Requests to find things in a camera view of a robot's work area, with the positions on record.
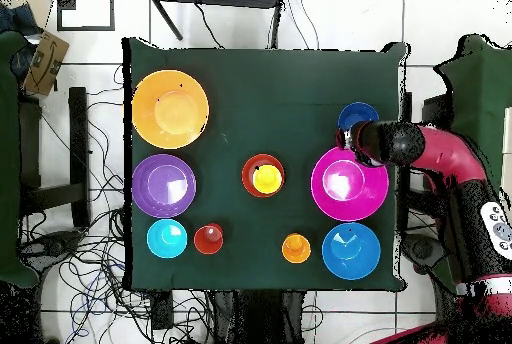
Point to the small dark blue bowl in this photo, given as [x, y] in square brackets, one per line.
[356, 114]

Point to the yellow cup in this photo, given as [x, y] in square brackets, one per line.
[267, 179]

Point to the small red bowl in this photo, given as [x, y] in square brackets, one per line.
[248, 180]

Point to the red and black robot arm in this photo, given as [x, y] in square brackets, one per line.
[448, 156]

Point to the large pink bowl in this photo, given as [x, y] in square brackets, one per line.
[348, 192]

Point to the dark green tablecloth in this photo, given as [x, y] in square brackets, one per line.
[260, 100]

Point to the black box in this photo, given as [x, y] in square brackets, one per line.
[436, 110]

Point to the medium sky blue bowl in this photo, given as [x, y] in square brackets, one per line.
[351, 251]

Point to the orange cup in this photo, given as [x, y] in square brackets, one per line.
[296, 248]

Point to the black stand foot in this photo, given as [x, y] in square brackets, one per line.
[422, 248]
[52, 246]

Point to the green covered side table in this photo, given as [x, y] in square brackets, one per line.
[8, 160]
[480, 92]

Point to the red cup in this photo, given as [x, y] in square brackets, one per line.
[208, 238]

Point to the large yellow bowl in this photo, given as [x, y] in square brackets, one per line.
[170, 112]

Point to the purple bowl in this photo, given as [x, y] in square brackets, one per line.
[160, 186]

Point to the small cyan bowl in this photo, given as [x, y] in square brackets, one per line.
[166, 238]

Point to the black power strip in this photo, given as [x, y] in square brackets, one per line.
[162, 310]

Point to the black floor stand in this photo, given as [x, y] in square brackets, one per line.
[78, 152]

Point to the cardboard box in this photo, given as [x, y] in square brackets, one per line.
[46, 62]

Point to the blue cloth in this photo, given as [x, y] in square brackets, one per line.
[18, 20]

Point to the black square frame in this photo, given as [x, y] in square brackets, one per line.
[66, 0]

